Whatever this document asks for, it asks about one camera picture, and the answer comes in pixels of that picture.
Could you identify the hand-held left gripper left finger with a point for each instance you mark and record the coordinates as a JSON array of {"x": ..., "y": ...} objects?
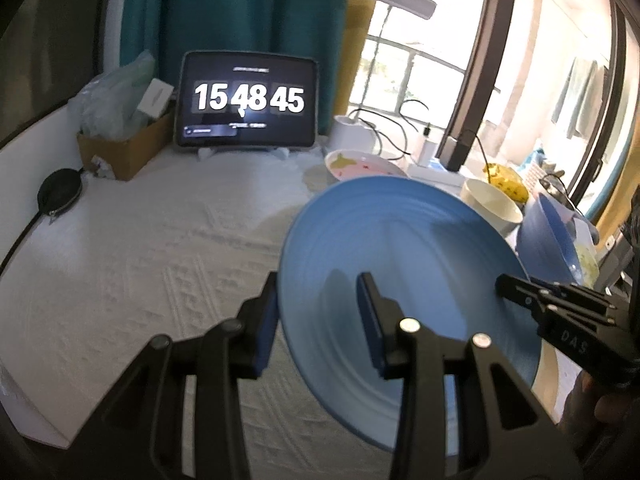
[{"x": 265, "y": 325}]

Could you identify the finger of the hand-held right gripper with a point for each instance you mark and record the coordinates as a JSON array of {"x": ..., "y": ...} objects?
[
  {"x": 515, "y": 290},
  {"x": 552, "y": 287}
]

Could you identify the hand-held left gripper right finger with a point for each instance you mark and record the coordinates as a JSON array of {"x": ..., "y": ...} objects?
[{"x": 371, "y": 320}]

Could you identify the dark blue bowl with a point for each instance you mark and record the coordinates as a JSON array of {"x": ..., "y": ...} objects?
[{"x": 540, "y": 240}]

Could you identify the blue plate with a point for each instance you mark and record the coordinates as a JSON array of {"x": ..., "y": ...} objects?
[{"x": 400, "y": 240}]

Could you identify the pink strawberry bowl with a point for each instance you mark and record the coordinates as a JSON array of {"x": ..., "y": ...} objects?
[{"x": 360, "y": 165}]

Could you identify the person's right hand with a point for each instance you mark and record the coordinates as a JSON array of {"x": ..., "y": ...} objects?
[{"x": 617, "y": 410}]

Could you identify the yellow curtain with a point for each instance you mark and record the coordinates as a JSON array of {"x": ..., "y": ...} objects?
[
  {"x": 620, "y": 210},
  {"x": 361, "y": 25}
]

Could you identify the yellow wipes pack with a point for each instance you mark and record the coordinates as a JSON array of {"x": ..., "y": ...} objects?
[{"x": 510, "y": 182}]

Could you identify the white basket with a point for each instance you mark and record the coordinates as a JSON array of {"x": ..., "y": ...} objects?
[{"x": 537, "y": 170}]

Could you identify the white power strip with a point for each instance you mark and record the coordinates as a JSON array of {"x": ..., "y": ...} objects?
[{"x": 435, "y": 174}]

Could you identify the white charger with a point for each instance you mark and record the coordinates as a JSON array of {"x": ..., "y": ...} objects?
[{"x": 427, "y": 152}]

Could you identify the white tablet stand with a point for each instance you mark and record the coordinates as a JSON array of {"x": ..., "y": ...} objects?
[{"x": 210, "y": 153}]

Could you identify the white desk lamp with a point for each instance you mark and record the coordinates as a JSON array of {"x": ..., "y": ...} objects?
[{"x": 355, "y": 132}]

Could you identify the hanging light blue towel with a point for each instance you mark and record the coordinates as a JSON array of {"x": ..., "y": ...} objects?
[{"x": 582, "y": 95}]

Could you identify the cardboard box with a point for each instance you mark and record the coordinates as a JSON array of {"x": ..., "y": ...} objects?
[{"x": 120, "y": 152}]

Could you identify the black tablet with clock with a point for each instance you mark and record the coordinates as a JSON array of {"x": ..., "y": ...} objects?
[{"x": 250, "y": 97}]

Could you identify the black round pouch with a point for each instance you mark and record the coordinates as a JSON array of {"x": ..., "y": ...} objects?
[{"x": 59, "y": 192}]

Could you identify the small white box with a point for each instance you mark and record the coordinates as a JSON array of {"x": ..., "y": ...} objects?
[{"x": 156, "y": 97}]

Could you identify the balcony railing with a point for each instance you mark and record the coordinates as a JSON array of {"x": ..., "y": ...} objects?
[{"x": 415, "y": 52}]

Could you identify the clear plastic bag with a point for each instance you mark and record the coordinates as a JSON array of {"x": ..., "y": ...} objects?
[{"x": 110, "y": 100}]

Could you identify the teal curtain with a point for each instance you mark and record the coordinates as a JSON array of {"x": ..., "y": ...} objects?
[{"x": 225, "y": 5}]

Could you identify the dark window post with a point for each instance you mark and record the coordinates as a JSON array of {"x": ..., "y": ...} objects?
[
  {"x": 480, "y": 60},
  {"x": 607, "y": 85}
]

